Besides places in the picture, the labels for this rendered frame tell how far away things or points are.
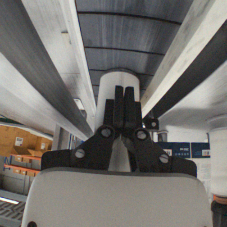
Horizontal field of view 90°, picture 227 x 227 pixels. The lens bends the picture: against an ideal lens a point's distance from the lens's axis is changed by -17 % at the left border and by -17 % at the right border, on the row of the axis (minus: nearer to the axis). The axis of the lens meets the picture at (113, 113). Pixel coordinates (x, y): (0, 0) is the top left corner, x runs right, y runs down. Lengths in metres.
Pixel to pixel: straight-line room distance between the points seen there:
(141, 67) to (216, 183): 0.30
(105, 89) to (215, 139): 0.29
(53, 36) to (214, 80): 0.23
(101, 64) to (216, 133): 0.30
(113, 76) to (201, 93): 0.15
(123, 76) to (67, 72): 0.15
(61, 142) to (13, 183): 8.98
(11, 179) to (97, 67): 9.27
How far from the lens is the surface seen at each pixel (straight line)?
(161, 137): 0.52
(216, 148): 0.37
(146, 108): 0.18
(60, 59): 0.25
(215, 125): 0.37
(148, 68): 0.16
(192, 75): 0.23
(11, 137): 1.91
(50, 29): 0.21
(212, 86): 0.22
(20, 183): 9.11
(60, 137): 0.41
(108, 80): 0.16
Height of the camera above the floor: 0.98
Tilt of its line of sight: 18 degrees down
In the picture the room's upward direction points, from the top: 176 degrees counter-clockwise
